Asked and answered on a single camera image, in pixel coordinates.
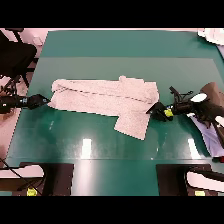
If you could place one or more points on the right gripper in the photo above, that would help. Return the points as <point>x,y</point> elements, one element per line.
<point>160,111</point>

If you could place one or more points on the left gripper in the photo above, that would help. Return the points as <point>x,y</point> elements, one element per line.
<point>37,101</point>

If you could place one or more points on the light grey shirt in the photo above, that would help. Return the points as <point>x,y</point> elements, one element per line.
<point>100,95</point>

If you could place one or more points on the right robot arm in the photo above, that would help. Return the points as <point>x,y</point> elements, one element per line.
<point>200,97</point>

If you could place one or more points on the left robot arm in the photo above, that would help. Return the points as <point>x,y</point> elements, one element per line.
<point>13,101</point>

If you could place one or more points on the black chair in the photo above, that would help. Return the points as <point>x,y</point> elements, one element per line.
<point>15,56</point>

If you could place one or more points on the pale blue garment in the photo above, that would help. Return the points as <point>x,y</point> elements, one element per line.
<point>208,133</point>

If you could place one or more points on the brown garment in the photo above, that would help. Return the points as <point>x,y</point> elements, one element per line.
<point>213,90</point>

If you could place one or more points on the white garment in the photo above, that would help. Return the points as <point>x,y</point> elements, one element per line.
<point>213,35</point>

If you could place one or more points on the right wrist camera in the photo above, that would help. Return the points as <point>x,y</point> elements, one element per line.
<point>178,95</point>

